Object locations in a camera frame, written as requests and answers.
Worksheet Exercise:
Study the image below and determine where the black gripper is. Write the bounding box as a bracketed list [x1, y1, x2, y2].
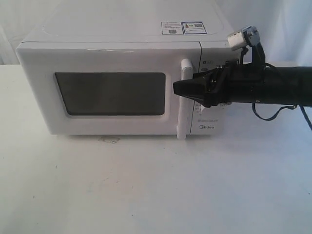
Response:
[173, 60, 262, 107]

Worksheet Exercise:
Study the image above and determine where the white appliance door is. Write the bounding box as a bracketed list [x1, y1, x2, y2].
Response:
[17, 42, 201, 139]

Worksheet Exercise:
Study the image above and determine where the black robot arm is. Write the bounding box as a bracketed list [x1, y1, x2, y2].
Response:
[173, 60, 312, 108]

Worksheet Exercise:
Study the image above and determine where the white microwave oven body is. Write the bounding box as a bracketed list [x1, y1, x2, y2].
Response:
[21, 0, 239, 135]

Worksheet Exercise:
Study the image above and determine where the lower white control knob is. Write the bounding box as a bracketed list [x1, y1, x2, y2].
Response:
[194, 103, 202, 115]

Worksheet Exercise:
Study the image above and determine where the blue energy label sticker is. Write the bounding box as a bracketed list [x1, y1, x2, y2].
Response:
[182, 21, 207, 35]

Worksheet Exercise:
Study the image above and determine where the wrist camera with black bracket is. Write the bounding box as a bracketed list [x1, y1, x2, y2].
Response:
[228, 26, 266, 68]

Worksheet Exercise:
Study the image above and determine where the black camera cable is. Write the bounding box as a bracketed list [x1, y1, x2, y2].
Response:
[238, 47, 312, 130]

